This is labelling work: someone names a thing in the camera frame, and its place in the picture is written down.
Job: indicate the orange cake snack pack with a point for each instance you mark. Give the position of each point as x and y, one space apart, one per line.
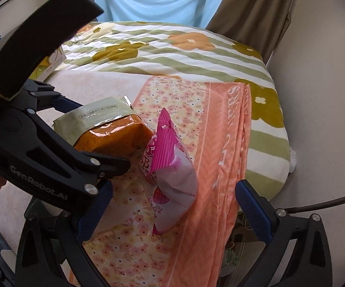
109 126

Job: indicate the floral striped quilt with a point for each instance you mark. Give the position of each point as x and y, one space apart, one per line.
192 53

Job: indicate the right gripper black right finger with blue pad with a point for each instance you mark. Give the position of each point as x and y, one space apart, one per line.
310 262

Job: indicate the green cardboard snack box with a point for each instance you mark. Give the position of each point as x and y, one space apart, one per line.
48 65

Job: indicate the orange floral towel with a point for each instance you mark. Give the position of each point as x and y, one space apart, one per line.
213 121

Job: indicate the right brown curtain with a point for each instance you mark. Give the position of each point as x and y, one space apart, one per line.
258 23

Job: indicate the pink strawberry snack bag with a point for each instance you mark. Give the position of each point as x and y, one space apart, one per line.
171 183

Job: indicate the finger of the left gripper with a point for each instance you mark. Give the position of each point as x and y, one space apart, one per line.
106 164
42 96

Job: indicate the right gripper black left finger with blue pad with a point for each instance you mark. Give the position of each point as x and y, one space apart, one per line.
46 241

